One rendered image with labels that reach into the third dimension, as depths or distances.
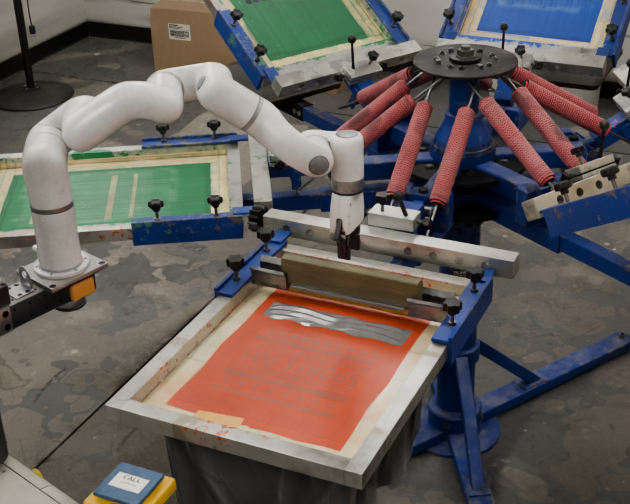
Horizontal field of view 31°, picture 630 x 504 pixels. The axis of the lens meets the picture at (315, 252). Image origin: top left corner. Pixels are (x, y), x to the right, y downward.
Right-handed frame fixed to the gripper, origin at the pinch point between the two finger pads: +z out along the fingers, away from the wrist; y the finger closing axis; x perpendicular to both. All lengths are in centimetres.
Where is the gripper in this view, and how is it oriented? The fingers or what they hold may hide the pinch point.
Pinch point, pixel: (348, 246)
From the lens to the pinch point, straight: 269.2
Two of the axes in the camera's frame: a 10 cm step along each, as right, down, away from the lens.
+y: -4.3, 4.4, -7.9
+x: 9.0, 1.8, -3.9
